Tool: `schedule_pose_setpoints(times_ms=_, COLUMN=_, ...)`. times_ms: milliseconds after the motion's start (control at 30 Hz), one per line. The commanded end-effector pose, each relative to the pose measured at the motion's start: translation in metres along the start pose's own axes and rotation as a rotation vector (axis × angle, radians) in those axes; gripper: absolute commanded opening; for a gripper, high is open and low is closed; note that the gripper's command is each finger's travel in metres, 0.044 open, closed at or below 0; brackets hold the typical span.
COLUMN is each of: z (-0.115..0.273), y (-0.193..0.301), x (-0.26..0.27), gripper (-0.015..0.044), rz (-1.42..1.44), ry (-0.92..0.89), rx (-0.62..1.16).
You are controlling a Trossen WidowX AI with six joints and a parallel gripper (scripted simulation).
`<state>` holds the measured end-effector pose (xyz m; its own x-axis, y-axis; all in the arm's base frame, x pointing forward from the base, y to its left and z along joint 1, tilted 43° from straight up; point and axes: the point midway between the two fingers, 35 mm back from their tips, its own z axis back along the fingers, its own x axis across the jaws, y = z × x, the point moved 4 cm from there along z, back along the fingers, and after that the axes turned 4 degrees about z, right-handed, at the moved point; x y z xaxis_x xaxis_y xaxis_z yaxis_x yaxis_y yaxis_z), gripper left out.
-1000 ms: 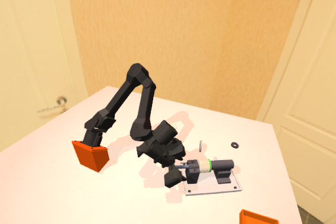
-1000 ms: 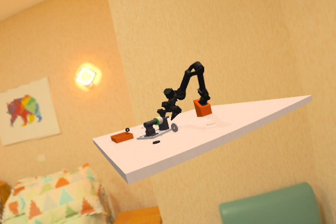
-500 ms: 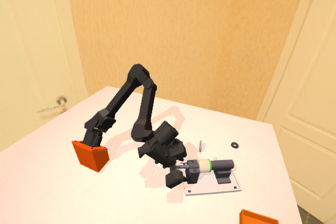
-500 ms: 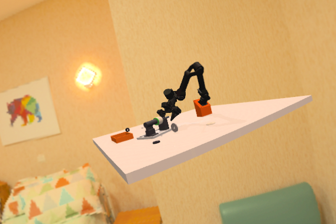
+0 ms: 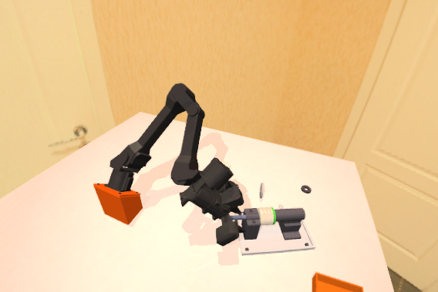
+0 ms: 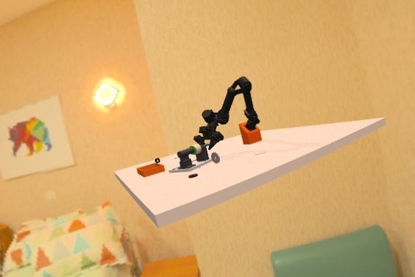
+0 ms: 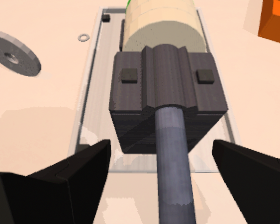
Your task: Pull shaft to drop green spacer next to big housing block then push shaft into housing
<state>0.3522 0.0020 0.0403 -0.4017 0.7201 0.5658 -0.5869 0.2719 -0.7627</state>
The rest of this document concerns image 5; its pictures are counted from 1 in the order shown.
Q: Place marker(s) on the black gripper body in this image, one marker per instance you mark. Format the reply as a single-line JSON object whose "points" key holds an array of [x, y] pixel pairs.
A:
{"points": [[228, 231]]}

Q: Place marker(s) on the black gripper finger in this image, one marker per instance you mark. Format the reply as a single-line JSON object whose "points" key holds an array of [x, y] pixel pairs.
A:
{"points": [[241, 230], [236, 210]]}

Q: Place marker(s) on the small black ring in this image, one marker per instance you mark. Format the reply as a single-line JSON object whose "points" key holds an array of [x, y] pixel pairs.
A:
{"points": [[304, 187]]}

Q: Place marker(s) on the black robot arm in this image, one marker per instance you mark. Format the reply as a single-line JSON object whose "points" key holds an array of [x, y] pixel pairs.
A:
{"points": [[186, 170]]}

